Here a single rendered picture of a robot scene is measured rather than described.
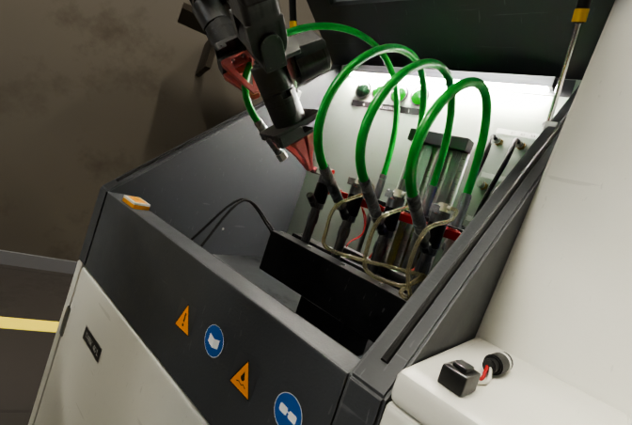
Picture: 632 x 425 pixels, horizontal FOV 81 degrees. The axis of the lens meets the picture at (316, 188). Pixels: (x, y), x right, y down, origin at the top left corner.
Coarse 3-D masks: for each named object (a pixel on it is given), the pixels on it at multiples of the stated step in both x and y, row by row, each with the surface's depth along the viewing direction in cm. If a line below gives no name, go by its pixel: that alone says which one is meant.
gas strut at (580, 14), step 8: (584, 0) 55; (576, 8) 56; (584, 8) 55; (576, 16) 56; (584, 16) 55; (576, 24) 56; (576, 32) 57; (568, 48) 58; (568, 56) 58; (568, 64) 58; (560, 80) 59; (560, 88) 60; (552, 104) 61; (552, 112) 61; (544, 128) 62
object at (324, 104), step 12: (372, 48) 60; (384, 48) 61; (396, 48) 64; (408, 48) 67; (360, 60) 58; (348, 72) 57; (420, 72) 72; (336, 84) 56; (420, 84) 74; (324, 96) 55; (420, 96) 76; (324, 108) 55; (420, 108) 77; (420, 120) 77; (324, 168) 59; (324, 180) 60; (336, 192) 62
